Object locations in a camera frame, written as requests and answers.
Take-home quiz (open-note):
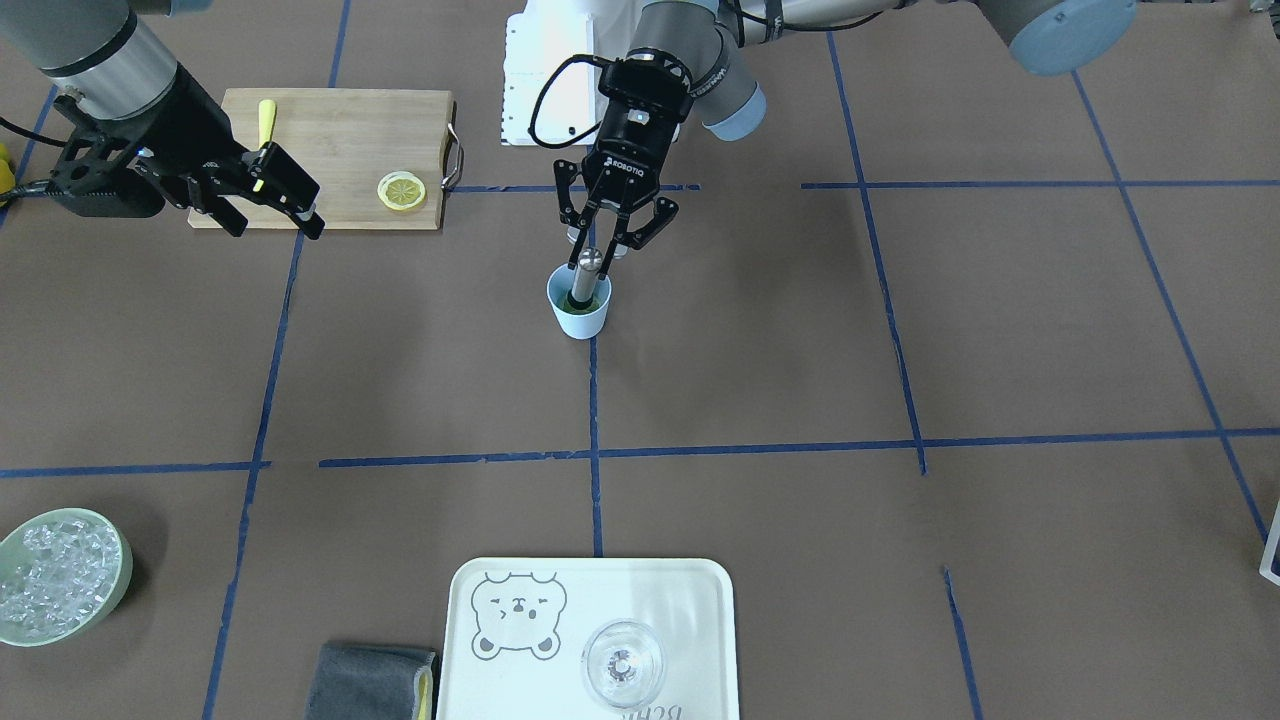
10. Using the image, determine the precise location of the light blue plastic cup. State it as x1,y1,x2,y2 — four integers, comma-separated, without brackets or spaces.
547,264,612,341

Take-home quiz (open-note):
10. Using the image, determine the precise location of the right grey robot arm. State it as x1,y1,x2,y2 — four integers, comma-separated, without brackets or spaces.
1,1,325,240

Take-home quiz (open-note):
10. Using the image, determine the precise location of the bamboo cutting board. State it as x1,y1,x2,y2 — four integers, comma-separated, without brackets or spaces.
221,88,461,231

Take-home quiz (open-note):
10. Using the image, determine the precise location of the folded grey cloth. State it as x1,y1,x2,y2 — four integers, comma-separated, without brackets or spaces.
303,643,440,719

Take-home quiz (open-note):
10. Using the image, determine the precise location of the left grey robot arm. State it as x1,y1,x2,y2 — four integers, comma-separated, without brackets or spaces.
527,1,910,266

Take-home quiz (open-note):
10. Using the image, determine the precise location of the cream bear serving tray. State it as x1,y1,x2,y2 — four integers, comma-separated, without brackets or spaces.
435,557,741,719

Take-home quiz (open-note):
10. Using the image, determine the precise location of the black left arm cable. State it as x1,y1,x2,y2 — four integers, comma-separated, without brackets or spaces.
529,55,611,151

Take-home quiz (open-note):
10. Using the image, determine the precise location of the yellow lemon slice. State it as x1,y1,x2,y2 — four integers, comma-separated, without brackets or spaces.
556,293,602,316
376,170,428,211

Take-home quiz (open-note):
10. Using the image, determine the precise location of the white wire cup rack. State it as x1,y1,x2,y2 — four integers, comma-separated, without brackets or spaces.
1258,503,1280,587

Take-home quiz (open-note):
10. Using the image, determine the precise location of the yellow plastic knife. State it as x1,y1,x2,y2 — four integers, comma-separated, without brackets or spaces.
257,97,276,168

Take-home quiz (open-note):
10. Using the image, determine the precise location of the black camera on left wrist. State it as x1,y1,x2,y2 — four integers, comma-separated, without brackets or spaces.
598,56,694,124

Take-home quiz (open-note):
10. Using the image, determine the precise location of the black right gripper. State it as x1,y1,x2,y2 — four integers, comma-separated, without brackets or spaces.
138,65,323,237

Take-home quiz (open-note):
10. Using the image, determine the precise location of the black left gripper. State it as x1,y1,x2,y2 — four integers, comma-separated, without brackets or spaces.
553,96,681,263

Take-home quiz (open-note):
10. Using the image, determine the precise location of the green bowl of ice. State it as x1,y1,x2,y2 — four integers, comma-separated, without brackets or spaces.
1,507,134,648

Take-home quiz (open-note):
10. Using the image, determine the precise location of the steel muddler black tip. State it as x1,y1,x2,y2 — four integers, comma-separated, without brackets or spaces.
568,247,605,304

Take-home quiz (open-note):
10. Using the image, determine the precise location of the clear wine glass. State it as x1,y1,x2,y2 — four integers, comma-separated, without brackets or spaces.
580,619,669,712

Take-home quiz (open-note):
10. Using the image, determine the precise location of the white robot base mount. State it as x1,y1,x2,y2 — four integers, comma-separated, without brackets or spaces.
500,10,641,147

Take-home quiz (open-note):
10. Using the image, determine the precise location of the whole yellow lemon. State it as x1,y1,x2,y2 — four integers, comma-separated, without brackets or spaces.
0,143,17,204

